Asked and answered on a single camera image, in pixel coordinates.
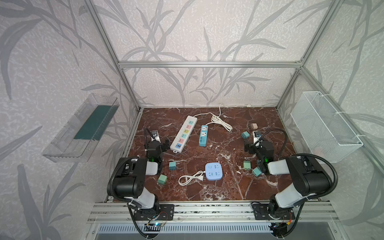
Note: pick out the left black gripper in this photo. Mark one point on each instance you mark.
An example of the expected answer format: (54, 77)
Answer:
(156, 144)

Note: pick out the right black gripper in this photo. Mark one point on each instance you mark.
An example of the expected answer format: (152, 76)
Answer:
(256, 148)

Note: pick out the light green usb adapter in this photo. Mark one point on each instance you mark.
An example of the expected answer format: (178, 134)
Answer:
(247, 165)

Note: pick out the teal green usb adapter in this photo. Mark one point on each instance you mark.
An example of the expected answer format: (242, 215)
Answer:
(257, 172)

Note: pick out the light blue square power socket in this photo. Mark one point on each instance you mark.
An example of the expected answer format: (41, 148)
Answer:
(213, 171)

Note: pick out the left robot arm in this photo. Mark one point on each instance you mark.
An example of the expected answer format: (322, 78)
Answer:
(127, 182)

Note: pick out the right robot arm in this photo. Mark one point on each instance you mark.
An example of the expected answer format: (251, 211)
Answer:
(312, 177)

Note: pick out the teal adapter back right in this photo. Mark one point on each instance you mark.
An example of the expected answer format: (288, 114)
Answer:
(245, 135)

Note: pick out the teal adapter left near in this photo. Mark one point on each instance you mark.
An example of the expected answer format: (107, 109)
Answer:
(172, 166)

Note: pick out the white long power strip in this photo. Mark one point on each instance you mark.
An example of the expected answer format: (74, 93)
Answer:
(183, 135)

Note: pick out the green adapter left front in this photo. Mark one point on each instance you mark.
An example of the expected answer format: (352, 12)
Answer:
(162, 179)

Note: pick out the teal power strip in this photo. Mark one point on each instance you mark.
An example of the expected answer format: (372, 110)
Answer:
(203, 136)

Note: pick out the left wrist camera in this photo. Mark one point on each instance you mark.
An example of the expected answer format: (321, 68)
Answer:
(155, 136)

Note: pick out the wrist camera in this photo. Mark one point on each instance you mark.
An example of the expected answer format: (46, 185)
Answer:
(256, 136)
(155, 136)

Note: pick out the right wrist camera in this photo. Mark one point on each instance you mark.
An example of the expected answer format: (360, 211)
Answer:
(256, 136)

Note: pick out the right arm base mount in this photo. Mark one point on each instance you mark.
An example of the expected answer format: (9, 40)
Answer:
(272, 212)

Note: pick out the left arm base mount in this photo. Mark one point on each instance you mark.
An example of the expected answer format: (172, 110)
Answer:
(163, 212)

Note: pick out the white wire mesh basket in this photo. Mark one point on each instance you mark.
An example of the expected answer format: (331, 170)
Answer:
(324, 129)

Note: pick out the aluminium front rail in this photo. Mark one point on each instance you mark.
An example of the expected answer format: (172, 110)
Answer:
(213, 212)

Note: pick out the clear plastic wall tray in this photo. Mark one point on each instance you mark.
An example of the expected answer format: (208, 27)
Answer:
(78, 139)

